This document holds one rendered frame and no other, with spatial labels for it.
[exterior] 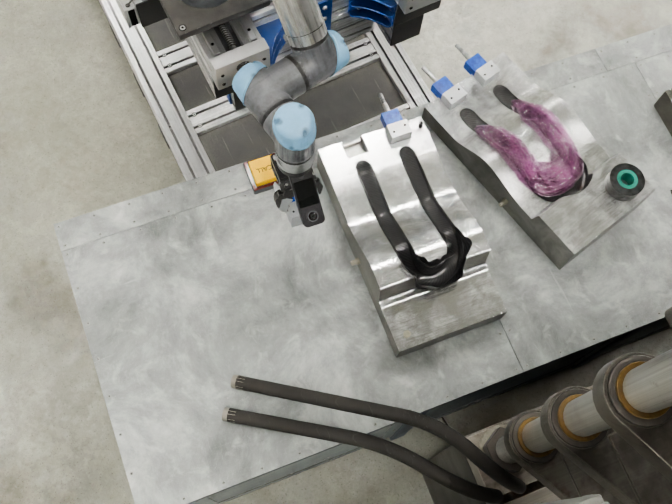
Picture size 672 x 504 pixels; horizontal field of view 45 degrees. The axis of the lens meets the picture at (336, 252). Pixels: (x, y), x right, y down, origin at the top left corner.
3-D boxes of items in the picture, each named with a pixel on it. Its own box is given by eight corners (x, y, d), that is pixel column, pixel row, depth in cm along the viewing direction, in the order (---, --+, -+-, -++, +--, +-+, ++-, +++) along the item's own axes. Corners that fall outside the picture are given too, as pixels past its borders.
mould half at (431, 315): (316, 166, 196) (318, 140, 183) (415, 133, 200) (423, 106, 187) (396, 358, 181) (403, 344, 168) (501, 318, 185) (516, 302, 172)
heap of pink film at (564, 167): (467, 133, 194) (473, 116, 186) (521, 93, 198) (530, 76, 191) (541, 213, 188) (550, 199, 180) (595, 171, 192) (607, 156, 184)
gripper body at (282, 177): (303, 157, 171) (304, 130, 159) (318, 192, 168) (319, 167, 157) (269, 168, 170) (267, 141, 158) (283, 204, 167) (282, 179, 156)
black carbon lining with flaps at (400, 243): (350, 167, 188) (353, 149, 179) (414, 146, 191) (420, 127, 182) (408, 303, 178) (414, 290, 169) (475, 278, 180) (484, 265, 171)
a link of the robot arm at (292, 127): (296, 89, 145) (325, 123, 143) (297, 119, 155) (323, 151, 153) (260, 112, 143) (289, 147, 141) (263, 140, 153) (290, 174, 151)
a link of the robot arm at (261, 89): (277, 65, 157) (311, 106, 155) (229, 95, 155) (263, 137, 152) (276, 42, 150) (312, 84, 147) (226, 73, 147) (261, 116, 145)
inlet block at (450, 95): (413, 78, 202) (416, 66, 197) (429, 67, 203) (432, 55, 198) (448, 115, 199) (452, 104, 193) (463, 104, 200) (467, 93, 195)
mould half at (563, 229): (421, 118, 201) (427, 95, 191) (498, 63, 207) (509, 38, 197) (559, 270, 189) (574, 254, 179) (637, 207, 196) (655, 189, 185)
